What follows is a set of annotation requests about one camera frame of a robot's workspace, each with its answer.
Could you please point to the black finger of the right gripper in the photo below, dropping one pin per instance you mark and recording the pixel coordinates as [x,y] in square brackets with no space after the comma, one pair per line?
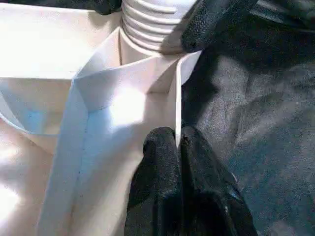
[209,24]
[108,6]

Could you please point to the white plastic table top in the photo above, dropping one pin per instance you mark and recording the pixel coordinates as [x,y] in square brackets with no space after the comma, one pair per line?
[37,49]

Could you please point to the white plastic table leg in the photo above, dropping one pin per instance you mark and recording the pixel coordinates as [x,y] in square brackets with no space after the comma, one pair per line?
[147,24]

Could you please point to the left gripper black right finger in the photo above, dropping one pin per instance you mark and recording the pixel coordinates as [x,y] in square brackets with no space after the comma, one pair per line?
[209,196]

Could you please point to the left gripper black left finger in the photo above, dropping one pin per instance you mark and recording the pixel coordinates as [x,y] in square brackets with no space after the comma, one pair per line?
[157,184]

